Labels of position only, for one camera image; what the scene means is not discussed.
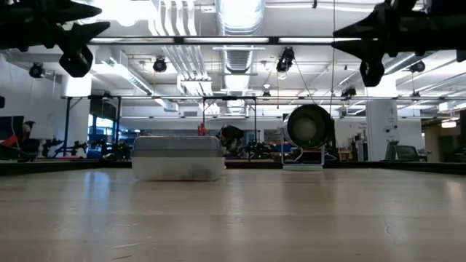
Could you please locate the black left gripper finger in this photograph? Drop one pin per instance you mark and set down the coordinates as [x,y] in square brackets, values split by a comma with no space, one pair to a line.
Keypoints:
[78,34]
[76,11]

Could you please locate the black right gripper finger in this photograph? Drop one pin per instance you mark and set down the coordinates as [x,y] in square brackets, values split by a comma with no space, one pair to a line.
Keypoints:
[367,23]
[364,49]

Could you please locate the translucent grey box lid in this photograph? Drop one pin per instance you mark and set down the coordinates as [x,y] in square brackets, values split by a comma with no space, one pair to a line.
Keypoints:
[178,145]

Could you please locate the translucent white supply box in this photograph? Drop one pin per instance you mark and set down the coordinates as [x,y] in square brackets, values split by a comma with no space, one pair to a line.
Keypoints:
[174,169]

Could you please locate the black background robot arm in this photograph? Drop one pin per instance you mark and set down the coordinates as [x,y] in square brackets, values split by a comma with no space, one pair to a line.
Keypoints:
[76,147]

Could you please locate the black ceiling spotlight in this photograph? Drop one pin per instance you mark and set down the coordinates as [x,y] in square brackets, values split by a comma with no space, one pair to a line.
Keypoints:
[37,70]
[159,65]
[348,91]
[417,66]
[285,60]

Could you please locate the white column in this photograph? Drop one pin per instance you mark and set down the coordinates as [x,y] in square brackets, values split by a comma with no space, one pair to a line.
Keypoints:
[380,123]

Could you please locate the black metal rack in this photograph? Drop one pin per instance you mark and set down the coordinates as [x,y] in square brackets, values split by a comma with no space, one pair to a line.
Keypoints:
[67,127]

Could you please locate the black monitor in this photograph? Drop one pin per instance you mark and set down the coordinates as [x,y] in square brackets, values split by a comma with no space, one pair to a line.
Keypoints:
[11,127]

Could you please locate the person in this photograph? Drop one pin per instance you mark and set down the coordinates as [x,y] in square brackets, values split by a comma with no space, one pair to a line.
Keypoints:
[28,129]
[233,132]

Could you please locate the black office chair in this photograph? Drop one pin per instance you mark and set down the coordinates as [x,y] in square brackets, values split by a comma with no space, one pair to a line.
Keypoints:
[407,153]

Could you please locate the red bar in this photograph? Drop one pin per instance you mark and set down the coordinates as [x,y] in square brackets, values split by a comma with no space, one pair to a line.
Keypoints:
[9,141]

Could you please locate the red background object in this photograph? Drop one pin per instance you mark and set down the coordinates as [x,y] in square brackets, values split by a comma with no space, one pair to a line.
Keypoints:
[202,130]

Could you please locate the black table frame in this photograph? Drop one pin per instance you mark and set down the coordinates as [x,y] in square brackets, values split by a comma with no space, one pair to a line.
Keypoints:
[400,167]

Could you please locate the silver ventilation duct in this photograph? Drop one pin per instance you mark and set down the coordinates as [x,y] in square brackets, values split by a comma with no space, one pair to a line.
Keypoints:
[238,22]

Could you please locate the black metal frame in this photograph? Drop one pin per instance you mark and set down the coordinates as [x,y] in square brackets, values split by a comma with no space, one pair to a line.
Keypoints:
[229,97]

